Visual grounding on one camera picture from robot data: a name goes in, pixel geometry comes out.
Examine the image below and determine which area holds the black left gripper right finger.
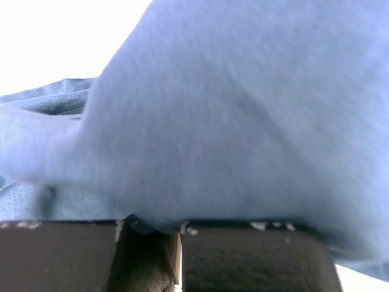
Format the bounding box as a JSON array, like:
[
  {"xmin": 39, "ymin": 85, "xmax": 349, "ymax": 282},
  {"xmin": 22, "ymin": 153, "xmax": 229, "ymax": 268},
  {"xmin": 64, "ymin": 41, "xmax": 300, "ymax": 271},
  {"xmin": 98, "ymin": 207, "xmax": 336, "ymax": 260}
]
[{"xmin": 181, "ymin": 221, "xmax": 342, "ymax": 292}]

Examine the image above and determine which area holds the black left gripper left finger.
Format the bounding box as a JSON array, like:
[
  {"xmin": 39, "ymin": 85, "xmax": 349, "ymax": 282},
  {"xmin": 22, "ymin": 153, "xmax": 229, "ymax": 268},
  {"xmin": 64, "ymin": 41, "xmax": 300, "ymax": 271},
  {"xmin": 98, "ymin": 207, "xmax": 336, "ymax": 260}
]
[{"xmin": 1, "ymin": 221, "xmax": 181, "ymax": 291}]

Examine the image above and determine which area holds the blue letter-print pillowcase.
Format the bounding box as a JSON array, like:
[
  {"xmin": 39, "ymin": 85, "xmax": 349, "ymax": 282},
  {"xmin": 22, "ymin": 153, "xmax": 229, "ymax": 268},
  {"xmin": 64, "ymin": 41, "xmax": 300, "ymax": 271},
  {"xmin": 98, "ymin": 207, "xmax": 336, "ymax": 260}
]
[{"xmin": 1, "ymin": 1, "xmax": 388, "ymax": 280}]

